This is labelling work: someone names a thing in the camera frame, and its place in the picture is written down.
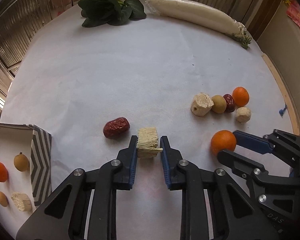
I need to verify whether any dark green leafy vegetable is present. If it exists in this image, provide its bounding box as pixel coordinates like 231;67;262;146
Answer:
78;0;147;28

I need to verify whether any orange mandarin far right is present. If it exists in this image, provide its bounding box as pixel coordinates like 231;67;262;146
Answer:
232;87;250;107

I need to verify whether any large orange mandarin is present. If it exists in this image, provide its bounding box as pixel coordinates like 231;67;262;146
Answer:
0;162;8;183

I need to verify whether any dark red jujube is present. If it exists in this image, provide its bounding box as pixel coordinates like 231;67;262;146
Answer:
223;94;236;113
103;117;130;139

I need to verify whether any long white radish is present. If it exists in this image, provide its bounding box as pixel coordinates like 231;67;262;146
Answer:
145;0;251;49

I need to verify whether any tan longan right group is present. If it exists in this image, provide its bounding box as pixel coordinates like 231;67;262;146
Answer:
211;95;227;114

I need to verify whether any tan longan with stem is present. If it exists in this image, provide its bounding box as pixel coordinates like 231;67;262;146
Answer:
13;152;30;172

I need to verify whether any orange mandarin with stem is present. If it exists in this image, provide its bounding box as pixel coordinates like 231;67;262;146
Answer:
210;130;237;155

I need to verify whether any round beige sugarcane chunk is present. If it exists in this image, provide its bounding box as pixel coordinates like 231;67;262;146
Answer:
11;192;32;212

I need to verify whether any red wall poster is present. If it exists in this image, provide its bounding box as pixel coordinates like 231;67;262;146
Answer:
283;0;300;28

